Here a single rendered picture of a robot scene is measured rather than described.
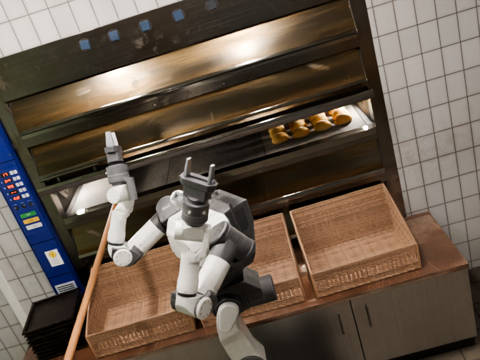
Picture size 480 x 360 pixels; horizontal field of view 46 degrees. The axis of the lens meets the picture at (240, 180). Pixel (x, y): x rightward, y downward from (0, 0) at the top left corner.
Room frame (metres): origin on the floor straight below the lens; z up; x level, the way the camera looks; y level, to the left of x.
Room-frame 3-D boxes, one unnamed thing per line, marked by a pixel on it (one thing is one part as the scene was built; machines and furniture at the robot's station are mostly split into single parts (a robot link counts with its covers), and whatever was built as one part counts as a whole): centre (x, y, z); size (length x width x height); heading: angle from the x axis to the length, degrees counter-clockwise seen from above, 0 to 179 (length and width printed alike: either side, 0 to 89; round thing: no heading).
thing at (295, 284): (2.58, 0.12, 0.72); 0.56 x 0.49 x 0.28; 85
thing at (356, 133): (2.87, 0.11, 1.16); 1.80 x 0.06 x 0.04; 86
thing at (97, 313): (2.63, 0.72, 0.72); 0.56 x 0.49 x 0.28; 87
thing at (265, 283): (1.99, 0.14, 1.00); 0.28 x 0.13 x 0.18; 87
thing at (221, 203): (2.01, 0.18, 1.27); 0.34 x 0.30 x 0.36; 29
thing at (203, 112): (2.85, 0.11, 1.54); 1.79 x 0.11 x 0.19; 86
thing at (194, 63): (2.85, 0.11, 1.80); 1.79 x 0.11 x 0.19; 86
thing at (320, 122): (3.24, -0.50, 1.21); 0.61 x 0.48 x 0.06; 176
